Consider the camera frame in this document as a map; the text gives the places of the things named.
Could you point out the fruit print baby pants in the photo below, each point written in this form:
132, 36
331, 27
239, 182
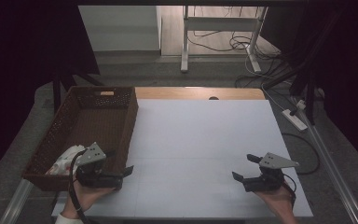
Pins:
62, 162

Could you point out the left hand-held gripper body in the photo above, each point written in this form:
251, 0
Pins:
90, 155

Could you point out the person's right hand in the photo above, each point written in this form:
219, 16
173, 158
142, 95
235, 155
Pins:
279, 199

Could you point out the white desk frame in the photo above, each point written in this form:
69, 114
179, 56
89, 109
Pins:
220, 24

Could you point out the dark curtain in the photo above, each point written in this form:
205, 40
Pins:
354, 77

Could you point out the white power strip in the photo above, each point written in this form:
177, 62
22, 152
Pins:
294, 119

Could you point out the brown woven basket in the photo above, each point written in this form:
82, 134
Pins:
99, 124

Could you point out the black metal stand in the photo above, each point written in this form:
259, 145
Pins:
310, 102

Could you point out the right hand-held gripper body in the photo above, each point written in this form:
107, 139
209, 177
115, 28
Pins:
273, 161

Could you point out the aluminium rail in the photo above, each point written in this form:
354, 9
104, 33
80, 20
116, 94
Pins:
15, 202
338, 183

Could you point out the black tripod stand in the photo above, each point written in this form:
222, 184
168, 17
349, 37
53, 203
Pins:
57, 93

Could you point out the person's left hand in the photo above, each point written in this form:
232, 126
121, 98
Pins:
85, 197

